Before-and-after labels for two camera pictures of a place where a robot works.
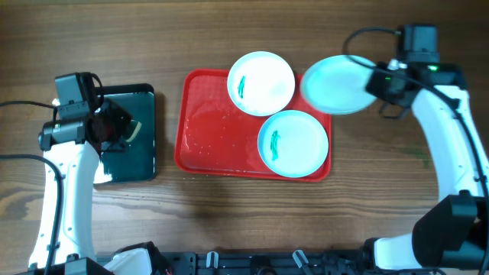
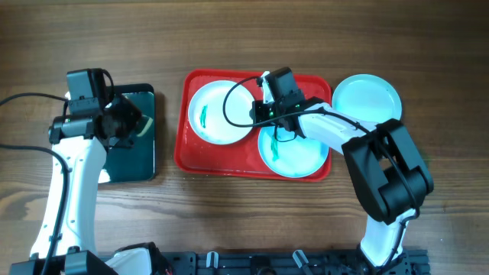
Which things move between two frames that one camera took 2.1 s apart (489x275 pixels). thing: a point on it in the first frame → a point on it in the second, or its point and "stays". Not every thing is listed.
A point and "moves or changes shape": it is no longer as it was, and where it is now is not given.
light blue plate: x=293 y=143 stays
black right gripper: x=372 y=87 → x=257 y=111
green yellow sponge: x=136 y=131 moves or changes shape
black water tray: x=137 y=162 stays
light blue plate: x=338 y=85 moves or changes shape
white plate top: x=261 y=83 → x=219 y=112
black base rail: x=231 y=263 stays
